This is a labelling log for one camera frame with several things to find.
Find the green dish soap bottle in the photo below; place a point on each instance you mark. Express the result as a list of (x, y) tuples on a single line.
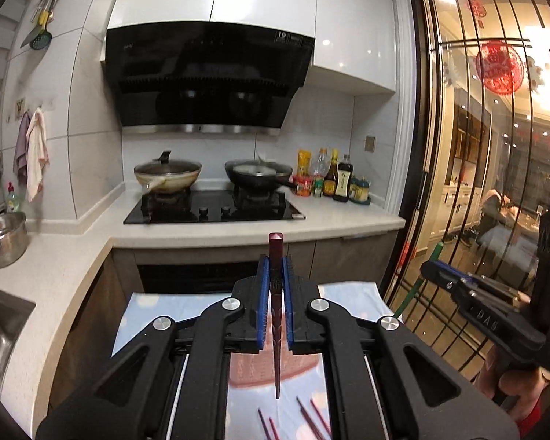
[(13, 199)]

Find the brown sauce bottle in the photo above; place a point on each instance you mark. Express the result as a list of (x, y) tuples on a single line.
[(331, 176)]

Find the sliding glass door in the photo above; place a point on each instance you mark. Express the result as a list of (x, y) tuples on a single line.
[(486, 146)]

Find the stainless steel pot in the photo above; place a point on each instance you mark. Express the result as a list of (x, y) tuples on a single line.
[(2, 243)]

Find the green slotted spoon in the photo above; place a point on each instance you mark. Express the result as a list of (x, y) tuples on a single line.
[(40, 41)]

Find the hanging kitchen utensils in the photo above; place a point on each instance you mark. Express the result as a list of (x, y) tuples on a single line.
[(31, 35)]

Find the black frying pan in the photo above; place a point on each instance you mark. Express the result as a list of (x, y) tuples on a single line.
[(256, 175)]

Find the black range hood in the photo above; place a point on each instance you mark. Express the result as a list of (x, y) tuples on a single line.
[(201, 82)]

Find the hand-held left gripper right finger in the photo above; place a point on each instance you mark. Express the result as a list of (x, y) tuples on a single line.
[(288, 311)]

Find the purple hanging cloth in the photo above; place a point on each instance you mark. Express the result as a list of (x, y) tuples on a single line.
[(22, 151)]

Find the stainless steel sink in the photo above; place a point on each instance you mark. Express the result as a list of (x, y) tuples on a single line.
[(2, 330)]

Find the white hanging towel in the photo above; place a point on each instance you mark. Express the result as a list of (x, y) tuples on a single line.
[(36, 156)]

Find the wall socket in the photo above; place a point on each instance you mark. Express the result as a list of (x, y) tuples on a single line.
[(370, 143)]

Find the small condiment jars set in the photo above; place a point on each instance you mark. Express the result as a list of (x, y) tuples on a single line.
[(361, 190)]

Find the black gas stove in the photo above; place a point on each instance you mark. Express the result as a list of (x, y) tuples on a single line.
[(211, 211)]

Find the dark soy sauce bottle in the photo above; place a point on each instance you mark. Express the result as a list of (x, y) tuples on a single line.
[(343, 183)]

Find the person's right hand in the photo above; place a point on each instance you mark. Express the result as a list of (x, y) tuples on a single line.
[(518, 389)]

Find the red seasoning jar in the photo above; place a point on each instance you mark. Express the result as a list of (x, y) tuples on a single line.
[(304, 185)]

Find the clear oil bottle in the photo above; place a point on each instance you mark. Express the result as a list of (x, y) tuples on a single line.
[(321, 169)]

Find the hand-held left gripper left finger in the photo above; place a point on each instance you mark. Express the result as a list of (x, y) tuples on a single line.
[(264, 311)]

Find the light blue patterned tablecloth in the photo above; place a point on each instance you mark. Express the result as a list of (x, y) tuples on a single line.
[(174, 305)]

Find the beige wok with lid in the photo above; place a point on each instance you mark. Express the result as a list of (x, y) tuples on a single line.
[(167, 172)]

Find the round red paper decoration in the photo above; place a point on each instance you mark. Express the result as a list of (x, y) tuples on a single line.
[(499, 68)]

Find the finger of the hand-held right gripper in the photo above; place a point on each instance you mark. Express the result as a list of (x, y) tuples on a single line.
[(440, 275)]

